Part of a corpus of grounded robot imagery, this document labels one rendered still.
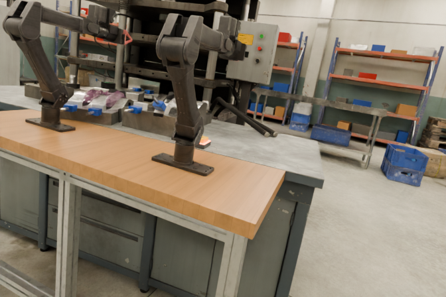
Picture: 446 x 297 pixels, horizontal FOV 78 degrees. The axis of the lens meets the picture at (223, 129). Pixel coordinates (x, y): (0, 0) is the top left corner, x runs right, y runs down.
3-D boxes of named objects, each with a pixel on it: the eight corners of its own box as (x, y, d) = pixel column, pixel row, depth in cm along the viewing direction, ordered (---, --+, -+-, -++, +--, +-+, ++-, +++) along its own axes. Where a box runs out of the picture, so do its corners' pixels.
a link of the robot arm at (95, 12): (97, 8, 122) (74, -1, 111) (111, 9, 119) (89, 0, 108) (94, 35, 124) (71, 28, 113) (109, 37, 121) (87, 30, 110)
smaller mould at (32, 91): (44, 101, 152) (44, 88, 151) (24, 96, 156) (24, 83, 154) (74, 99, 171) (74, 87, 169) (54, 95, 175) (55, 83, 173)
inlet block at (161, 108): (155, 103, 109) (160, 91, 111) (145, 101, 110) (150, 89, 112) (166, 118, 121) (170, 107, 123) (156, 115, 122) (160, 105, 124)
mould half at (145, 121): (172, 138, 118) (176, 107, 115) (121, 125, 124) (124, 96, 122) (211, 122, 165) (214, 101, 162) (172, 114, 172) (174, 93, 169)
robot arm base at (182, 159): (164, 132, 93) (152, 136, 87) (218, 146, 86) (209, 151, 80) (162, 154, 95) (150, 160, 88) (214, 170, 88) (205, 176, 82)
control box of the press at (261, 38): (239, 225, 208) (277, 22, 178) (202, 213, 216) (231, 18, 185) (245, 212, 229) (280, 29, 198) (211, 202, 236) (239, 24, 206)
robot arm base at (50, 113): (41, 101, 113) (24, 101, 106) (77, 110, 106) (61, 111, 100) (41, 119, 114) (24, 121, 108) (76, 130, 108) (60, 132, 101)
